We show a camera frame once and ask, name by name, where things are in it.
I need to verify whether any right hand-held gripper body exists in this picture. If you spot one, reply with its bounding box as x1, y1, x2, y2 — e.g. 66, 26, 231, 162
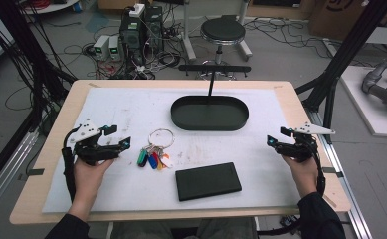
275, 121, 336, 164

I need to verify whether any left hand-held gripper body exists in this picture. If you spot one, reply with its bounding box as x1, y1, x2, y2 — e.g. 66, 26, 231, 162
69, 119, 123, 166

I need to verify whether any key ring with coloured tags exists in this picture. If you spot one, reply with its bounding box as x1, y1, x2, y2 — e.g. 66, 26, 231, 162
136, 127, 176, 171

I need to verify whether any black oval tray with hanger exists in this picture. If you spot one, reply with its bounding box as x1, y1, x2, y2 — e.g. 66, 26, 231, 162
169, 64, 253, 132

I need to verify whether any black wallet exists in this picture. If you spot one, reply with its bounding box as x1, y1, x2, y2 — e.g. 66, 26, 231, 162
174, 161, 243, 203

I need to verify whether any person's right hand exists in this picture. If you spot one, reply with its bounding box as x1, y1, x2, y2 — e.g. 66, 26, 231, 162
281, 154, 319, 199

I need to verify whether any person's left hand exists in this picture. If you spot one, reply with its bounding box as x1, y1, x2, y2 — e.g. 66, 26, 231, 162
72, 157, 115, 201

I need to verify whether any wooden table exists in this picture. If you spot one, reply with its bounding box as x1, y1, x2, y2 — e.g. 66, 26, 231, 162
8, 79, 352, 226

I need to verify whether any black tape strip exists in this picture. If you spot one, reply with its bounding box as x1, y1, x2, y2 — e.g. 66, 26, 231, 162
26, 167, 46, 177
321, 166, 345, 179

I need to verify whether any white table mat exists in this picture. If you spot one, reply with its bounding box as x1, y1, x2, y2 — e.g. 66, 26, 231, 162
41, 87, 303, 214

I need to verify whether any white platform board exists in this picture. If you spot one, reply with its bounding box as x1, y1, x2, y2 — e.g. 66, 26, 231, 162
339, 65, 387, 139

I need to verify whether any grey power supply box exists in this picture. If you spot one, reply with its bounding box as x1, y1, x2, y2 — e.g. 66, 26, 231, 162
93, 34, 111, 62
107, 35, 122, 62

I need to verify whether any large black computer tower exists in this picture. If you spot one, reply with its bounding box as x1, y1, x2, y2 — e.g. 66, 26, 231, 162
118, 7, 146, 66

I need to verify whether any small black computer tower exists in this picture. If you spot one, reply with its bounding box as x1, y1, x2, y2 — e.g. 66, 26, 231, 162
143, 4, 165, 55

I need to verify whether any black round stool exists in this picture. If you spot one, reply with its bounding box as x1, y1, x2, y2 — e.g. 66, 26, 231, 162
196, 14, 248, 81

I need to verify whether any cardboard box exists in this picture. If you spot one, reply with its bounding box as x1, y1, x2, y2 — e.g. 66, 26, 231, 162
307, 0, 378, 43

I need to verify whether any white power strip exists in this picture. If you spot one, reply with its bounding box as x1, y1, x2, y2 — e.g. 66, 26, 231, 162
128, 3, 146, 19

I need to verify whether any white round table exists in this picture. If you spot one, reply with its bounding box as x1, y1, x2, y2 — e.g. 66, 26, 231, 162
19, 0, 80, 15

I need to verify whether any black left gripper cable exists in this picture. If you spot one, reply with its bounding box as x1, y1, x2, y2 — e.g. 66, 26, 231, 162
61, 125, 84, 204

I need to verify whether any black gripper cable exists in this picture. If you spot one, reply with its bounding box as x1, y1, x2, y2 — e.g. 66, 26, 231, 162
61, 125, 84, 204
256, 144, 327, 237

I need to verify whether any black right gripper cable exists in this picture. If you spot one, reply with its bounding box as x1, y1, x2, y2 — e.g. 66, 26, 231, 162
256, 144, 327, 237

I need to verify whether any aluminium rail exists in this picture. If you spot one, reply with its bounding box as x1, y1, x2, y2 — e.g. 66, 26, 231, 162
0, 128, 40, 221
306, 109, 374, 239

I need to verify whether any black metal frame strut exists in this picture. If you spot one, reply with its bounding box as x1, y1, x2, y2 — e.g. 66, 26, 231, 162
294, 0, 387, 144

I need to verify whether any black frame post with cables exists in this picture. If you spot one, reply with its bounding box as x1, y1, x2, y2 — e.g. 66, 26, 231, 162
0, 0, 78, 133

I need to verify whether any white desk frame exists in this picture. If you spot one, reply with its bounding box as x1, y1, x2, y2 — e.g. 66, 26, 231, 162
179, 0, 254, 63

